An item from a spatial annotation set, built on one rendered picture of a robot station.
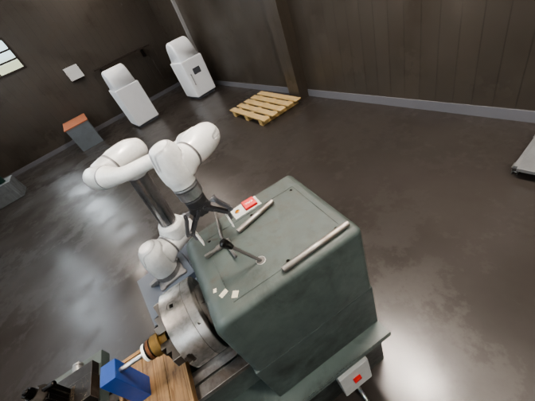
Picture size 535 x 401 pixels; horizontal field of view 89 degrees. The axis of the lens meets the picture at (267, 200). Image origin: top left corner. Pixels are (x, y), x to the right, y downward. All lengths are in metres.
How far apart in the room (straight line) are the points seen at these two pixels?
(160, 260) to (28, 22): 9.13
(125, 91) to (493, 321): 7.88
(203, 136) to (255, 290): 0.54
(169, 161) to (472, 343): 1.96
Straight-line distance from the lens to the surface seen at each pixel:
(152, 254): 1.69
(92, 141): 9.03
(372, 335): 1.57
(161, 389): 1.44
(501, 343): 2.23
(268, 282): 0.93
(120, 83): 8.14
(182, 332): 1.07
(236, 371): 1.30
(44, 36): 10.30
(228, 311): 0.94
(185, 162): 0.90
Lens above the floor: 2.00
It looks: 38 degrees down
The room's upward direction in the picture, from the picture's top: 24 degrees counter-clockwise
